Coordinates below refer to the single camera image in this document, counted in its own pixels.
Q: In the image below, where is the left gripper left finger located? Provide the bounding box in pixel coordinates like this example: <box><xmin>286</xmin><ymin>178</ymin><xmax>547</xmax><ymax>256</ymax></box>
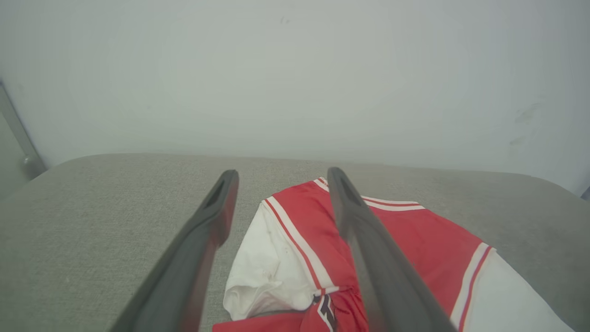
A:
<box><xmin>110</xmin><ymin>169</ymin><xmax>240</xmax><ymax>332</ymax></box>

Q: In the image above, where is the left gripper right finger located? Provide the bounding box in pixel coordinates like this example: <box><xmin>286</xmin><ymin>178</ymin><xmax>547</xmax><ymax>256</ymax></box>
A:
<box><xmin>327</xmin><ymin>166</ymin><xmax>458</xmax><ymax>332</ymax></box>

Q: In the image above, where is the red and white jersey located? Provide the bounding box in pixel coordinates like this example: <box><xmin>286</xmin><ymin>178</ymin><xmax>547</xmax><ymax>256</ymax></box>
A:
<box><xmin>212</xmin><ymin>177</ymin><xmax>577</xmax><ymax>332</ymax></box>

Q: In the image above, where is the grey fabric sofa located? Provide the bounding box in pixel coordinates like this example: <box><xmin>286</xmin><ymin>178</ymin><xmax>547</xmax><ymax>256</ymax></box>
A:
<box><xmin>0</xmin><ymin>153</ymin><xmax>590</xmax><ymax>332</ymax></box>

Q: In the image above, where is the grey metal wall rail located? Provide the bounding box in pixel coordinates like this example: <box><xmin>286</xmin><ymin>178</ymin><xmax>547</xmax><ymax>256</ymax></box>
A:
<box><xmin>0</xmin><ymin>81</ymin><xmax>47</xmax><ymax>180</ymax></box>

